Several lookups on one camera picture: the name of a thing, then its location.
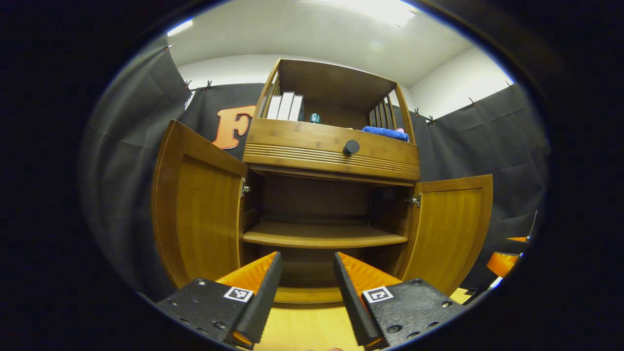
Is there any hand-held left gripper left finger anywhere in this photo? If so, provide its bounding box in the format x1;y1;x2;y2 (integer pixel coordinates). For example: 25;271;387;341
156;251;283;350

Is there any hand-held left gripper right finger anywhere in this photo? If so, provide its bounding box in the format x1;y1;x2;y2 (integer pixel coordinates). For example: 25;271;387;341
333;252;466;350

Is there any wooden cabinet door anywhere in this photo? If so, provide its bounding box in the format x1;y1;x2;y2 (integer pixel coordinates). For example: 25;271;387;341
151;120;248;289
400;174;494;296

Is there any wooden double-door shoe cabinet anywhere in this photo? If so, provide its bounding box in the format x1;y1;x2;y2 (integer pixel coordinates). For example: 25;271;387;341
151;58;494;305

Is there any wooden inner cabinet shelf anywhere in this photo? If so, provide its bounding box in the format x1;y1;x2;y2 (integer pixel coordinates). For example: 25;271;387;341
242;220;409;249

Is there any wooden cabinet drawer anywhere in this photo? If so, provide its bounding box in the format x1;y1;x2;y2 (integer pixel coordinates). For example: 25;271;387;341
242;117;421;182

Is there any black backdrop cloth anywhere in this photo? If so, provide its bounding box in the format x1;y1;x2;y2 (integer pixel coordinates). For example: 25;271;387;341
80;37;551;303

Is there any blue folded towel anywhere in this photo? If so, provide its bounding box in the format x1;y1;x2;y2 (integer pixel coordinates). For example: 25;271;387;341
362;126;410;142

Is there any ceiling strip light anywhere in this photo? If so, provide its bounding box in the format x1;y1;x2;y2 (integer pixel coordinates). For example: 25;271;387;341
167;18;195;37

